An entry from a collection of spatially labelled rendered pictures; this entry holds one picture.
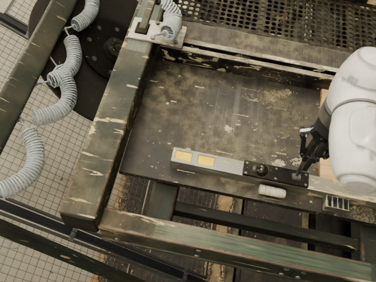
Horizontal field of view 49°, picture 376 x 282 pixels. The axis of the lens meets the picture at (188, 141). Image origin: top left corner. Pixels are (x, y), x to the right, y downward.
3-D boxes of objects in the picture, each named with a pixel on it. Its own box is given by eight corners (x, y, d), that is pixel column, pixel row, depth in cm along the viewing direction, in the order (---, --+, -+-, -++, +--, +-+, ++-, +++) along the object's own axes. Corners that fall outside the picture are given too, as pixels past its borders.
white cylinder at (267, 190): (257, 194, 127) (283, 200, 127) (259, 191, 124) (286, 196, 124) (258, 186, 128) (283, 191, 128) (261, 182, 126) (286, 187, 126)
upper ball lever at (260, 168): (261, 176, 127) (268, 178, 113) (248, 174, 127) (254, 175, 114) (263, 164, 127) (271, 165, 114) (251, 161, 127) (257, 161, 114)
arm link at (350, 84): (323, 81, 96) (320, 127, 89) (350, 31, 83) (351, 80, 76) (369, 91, 96) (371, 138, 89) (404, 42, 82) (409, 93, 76)
